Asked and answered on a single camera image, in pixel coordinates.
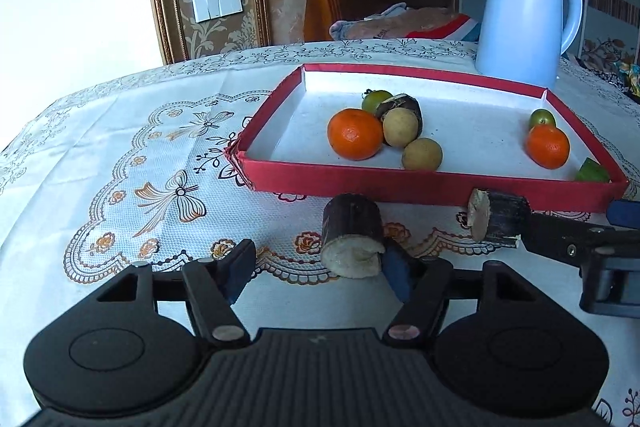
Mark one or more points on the red cardboard tray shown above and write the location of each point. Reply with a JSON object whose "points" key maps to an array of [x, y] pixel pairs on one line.
{"points": [[475, 117]]}

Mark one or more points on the white wall light switch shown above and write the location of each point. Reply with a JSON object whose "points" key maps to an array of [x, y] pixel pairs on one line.
{"points": [[217, 4]]}

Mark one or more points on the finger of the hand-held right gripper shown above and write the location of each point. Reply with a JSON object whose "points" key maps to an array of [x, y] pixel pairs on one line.
{"points": [[625, 213], [560, 237]]}

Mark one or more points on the dark sugarcane piece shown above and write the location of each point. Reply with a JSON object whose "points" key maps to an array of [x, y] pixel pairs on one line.
{"points": [[505, 217], [405, 103], [350, 217]]}

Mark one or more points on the light blue electric kettle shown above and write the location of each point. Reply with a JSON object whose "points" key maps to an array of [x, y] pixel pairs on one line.
{"points": [[520, 17]]}

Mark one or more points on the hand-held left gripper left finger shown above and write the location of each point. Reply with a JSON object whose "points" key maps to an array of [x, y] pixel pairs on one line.
{"points": [[240, 269]]}

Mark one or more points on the green jujube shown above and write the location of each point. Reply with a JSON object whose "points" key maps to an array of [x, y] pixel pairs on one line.
{"points": [[375, 101], [542, 117], [592, 170]]}

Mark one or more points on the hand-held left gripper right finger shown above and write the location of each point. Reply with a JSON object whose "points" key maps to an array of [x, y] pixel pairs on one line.
{"points": [[397, 272]]}

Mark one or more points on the orange mandarin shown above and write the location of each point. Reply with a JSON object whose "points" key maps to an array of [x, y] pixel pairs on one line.
{"points": [[547, 147], [355, 134]]}

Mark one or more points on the pink patterned pillow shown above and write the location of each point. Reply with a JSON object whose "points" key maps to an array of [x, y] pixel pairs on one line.
{"points": [[425, 22]]}

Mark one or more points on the tan longan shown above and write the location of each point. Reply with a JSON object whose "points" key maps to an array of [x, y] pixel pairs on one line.
{"points": [[422, 153], [400, 127]]}

